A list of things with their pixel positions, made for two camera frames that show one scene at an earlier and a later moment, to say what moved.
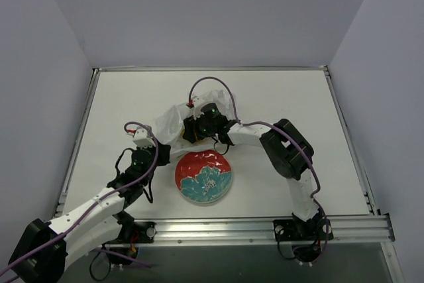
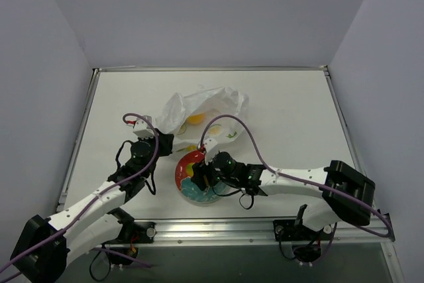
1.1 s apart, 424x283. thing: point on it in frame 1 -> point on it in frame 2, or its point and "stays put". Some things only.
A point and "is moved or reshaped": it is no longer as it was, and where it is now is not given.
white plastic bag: x=169 y=123 is moved or reshaped
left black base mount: x=124 y=250 stays put
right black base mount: x=306 y=237 stays put
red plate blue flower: x=203 y=176 stays put
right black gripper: x=189 y=129 -> x=199 y=177
